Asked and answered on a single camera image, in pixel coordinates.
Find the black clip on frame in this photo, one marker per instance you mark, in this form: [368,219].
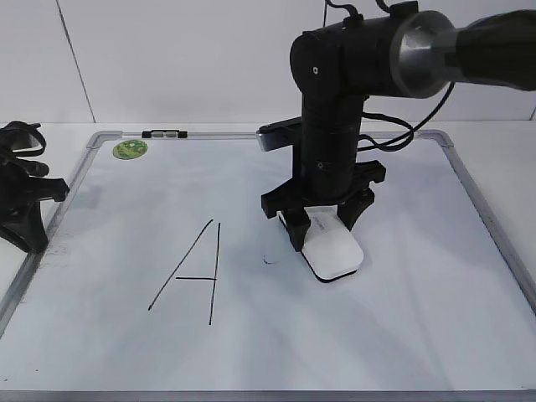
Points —
[174,134]

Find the green round magnet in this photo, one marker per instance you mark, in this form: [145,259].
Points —
[130,149]

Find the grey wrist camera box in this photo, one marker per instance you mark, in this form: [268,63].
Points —
[279,134]

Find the white whiteboard eraser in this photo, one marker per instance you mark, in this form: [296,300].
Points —
[330,249]

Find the whiteboard with grey frame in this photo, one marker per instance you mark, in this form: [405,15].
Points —
[155,286]

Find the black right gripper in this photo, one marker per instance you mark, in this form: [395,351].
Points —
[347,189]

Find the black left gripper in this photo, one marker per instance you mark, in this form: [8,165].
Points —
[25,185]

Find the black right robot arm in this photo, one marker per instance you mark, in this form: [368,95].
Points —
[408,53]

